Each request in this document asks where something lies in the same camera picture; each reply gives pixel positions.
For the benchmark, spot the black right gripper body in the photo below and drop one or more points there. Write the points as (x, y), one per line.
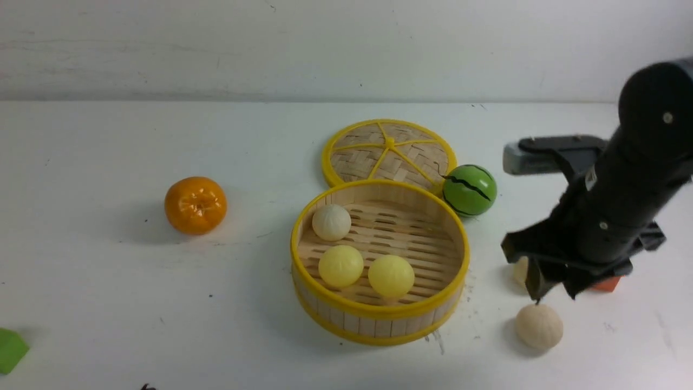
(590, 235)

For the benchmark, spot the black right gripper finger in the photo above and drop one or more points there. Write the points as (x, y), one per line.
(576, 282)
(538, 280)

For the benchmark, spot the white bun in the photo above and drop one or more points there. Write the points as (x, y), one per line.
(331, 222)
(520, 271)
(539, 326)

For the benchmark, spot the yellow bun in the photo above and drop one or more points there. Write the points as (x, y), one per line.
(341, 266)
(391, 276)

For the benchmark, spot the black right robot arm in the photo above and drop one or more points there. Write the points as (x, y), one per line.
(652, 145)

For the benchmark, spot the woven bamboo steamer lid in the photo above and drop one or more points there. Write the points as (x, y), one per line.
(387, 149)

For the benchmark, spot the orange cube block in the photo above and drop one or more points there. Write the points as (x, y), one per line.
(607, 285)

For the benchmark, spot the green toy watermelon ball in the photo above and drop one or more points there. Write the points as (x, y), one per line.
(470, 190)

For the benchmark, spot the orange toy tangerine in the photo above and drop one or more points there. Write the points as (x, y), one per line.
(195, 205)

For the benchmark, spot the green block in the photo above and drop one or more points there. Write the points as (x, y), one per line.
(13, 349)

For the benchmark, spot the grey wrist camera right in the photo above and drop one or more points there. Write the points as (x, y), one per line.
(570, 155)

